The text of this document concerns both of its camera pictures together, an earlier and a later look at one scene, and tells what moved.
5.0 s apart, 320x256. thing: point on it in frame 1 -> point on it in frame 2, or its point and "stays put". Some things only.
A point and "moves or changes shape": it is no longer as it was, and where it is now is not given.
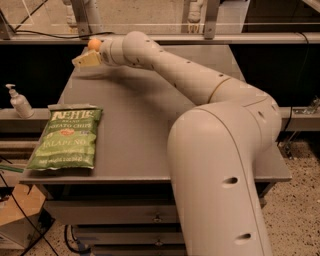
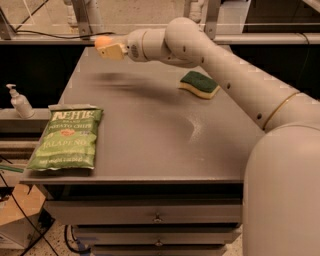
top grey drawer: [110, 212] stays put
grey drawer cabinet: [125, 205] stays put
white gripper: [105, 55] -> [134, 46]
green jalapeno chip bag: [68, 138] stays put
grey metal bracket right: [210, 20] stays put
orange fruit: [94, 44] moves or changes shape
